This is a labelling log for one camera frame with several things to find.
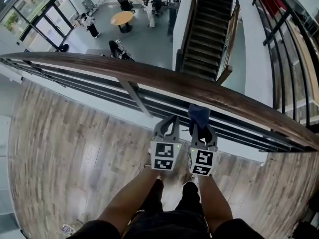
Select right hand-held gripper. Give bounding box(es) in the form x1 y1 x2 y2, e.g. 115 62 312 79
187 124 218 177

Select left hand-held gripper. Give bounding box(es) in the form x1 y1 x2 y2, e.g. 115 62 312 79
149 115 182 171

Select blue cloth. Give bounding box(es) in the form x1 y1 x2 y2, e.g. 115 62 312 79
187 103 212 144

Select wooden-topped black metal railing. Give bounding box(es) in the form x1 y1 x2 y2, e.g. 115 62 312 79
0 51 319 153

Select person's right forearm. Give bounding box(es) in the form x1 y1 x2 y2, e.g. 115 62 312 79
197 174 234 235

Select person's left forearm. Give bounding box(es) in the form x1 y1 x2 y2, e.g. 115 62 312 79
95 168 160 235

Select long black metal railing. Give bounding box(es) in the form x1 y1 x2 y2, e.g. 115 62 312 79
245 0 319 127

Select person's black trousers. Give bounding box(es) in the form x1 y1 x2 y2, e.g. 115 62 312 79
139 178 204 218

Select black floor equipment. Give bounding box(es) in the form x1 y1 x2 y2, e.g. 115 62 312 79
108 39 136 61

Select person's black shirt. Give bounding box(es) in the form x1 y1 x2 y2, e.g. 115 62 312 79
65 210 265 239

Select dark wooden staircase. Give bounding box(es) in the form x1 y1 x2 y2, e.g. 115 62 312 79
175 0 242 84

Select black equipment stand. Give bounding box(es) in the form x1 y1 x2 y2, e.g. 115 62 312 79
166 0 184 42

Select round wooden table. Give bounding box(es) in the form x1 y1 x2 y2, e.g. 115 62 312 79
110 10 135 34

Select black office chair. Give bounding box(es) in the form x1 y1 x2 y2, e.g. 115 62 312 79
117 0 136 14

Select glass entrance doors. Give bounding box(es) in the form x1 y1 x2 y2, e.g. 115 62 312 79
0 0 78 51

